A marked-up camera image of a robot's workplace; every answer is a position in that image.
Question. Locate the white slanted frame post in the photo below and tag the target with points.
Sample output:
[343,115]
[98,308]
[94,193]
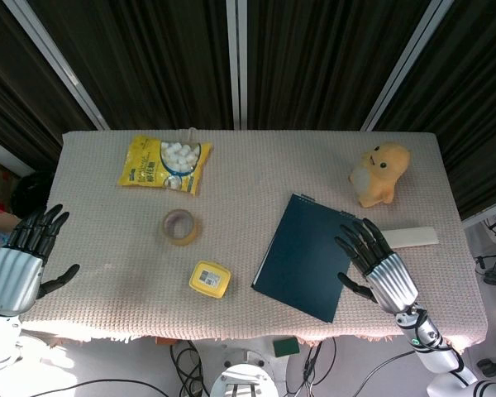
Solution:
[405,66]
[58,62]

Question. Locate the beige woven tablecloth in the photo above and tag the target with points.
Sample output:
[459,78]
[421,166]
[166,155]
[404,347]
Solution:
[120,256]

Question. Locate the black round object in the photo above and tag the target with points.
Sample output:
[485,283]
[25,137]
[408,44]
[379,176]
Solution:
[31,192]

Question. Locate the green block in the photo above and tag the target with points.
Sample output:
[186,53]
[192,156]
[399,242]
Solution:
[286,347]

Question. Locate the brown cardboard box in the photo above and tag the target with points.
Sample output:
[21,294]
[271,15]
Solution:
[0,186]

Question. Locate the yellow tape roll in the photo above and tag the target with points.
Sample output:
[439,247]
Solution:
[190,235]

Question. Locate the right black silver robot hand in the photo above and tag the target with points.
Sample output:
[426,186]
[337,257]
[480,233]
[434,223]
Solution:
[390,275]

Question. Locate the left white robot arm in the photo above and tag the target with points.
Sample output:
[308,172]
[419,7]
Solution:
[0,339]

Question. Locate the dark blue spiral notebook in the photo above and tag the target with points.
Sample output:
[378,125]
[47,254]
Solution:
[301,256]

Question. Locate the yellow marshmallow bag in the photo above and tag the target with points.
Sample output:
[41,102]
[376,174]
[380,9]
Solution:
[157,165]

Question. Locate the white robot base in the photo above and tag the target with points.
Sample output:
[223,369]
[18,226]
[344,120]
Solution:
[241,374]

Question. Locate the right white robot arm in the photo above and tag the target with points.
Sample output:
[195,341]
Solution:
[434,347]

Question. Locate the yellow plush toy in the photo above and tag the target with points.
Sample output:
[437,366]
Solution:
[382,173]

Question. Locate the white flat strip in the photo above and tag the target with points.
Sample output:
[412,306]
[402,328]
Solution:
[413,236]

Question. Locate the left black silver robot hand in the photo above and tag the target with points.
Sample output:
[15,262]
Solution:
[14,266]

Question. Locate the yellow plastic box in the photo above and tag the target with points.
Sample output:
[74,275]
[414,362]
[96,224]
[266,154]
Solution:
[208,279]

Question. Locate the white upright frame post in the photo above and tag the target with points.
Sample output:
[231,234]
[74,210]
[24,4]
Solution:
[236,62]

